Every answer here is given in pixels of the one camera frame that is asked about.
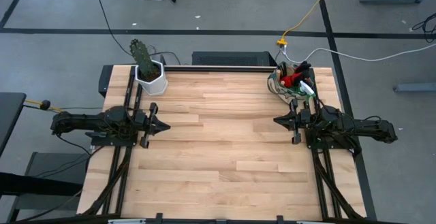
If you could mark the grey floor bar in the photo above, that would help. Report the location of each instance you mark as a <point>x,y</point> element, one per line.
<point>415,88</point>

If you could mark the red black gardening glove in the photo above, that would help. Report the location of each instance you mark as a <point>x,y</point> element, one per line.
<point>289,80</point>

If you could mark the white plant pot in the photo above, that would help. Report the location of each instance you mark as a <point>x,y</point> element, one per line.
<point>155,86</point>

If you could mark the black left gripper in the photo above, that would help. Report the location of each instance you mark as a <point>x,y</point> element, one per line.
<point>151,113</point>

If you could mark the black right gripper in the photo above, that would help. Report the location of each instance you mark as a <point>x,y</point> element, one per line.
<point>296,137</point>

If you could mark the green cactus plant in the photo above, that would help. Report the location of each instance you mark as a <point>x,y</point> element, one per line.
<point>143,57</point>

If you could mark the black front frame bar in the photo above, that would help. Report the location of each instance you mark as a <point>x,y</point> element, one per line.
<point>218,222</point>

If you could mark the black mesh-top computer case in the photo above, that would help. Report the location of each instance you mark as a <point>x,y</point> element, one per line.
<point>231,59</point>

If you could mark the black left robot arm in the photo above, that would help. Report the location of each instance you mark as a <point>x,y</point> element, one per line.
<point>85,122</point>

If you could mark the black table edge rail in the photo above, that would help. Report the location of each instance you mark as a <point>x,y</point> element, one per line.
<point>221,68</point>

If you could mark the black side table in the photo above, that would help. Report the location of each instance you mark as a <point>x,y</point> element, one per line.
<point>10,115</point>

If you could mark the green plastic spray bottle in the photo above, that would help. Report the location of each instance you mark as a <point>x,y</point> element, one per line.
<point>306,88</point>

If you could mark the beige green-trimmed gardening bag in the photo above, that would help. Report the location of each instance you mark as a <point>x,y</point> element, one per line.
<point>284,93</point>

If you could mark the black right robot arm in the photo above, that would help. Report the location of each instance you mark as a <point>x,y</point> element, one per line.
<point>368,128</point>

